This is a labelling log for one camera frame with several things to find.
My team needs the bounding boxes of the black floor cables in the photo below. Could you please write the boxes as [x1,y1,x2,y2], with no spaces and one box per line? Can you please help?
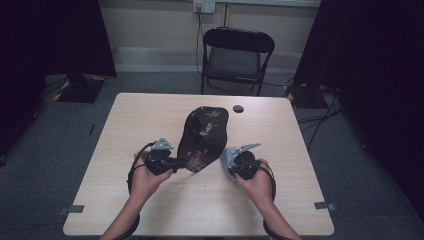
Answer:
[295,84,345,153]

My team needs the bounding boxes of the black curtain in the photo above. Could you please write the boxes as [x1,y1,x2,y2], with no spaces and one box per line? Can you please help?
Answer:
[0,0,117,158]
[292,0,424,221]

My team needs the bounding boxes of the person's right hand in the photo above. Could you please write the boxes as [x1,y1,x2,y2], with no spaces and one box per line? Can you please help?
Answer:
[234,158,277,208]

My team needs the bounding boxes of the black wall socket cable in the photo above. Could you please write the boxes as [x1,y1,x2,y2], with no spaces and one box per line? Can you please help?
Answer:
[195,7,206,80]

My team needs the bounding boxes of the hand-held gripper cable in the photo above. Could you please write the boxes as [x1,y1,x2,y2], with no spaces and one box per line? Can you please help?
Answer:
[113,142,158,240]
[261,165,295,240]

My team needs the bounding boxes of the grey tape strip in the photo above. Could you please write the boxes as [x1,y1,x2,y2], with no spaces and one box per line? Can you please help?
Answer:
[313,201,337,213]
[57,204,86,216]

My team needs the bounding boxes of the grey cleaning cloth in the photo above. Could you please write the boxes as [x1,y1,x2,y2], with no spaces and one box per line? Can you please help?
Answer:
[219,146,241,184]

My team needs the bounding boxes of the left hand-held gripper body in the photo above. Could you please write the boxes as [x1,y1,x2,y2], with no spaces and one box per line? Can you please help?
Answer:
[144,136,175,177]

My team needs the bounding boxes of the right hand-held gripper cable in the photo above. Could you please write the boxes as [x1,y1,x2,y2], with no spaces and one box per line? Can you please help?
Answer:
[261,165,295,240]

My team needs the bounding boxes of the left hand-held gripper cable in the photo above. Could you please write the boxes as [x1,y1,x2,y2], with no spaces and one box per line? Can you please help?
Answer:
[113,142,158,240]

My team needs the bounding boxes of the black stand base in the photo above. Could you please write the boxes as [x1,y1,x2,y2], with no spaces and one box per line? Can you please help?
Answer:
[41,73,108,104]
[283,82,322,110]

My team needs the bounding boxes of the black folding chair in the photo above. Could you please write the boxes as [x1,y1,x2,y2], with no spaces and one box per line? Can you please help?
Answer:
[200,26,276,98]

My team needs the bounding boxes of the white wall socket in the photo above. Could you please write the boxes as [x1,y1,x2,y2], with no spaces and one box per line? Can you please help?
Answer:
[193,0,216,15]

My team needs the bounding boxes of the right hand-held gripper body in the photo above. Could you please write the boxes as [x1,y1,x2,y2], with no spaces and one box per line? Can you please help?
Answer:
[232,142,262,182]

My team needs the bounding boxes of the person's left hand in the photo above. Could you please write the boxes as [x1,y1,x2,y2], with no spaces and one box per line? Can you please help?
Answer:
[128,150,175,203]

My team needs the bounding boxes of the black floral lacquer plate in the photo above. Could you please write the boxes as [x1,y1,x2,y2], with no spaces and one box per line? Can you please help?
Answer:
[176,105,230,174]

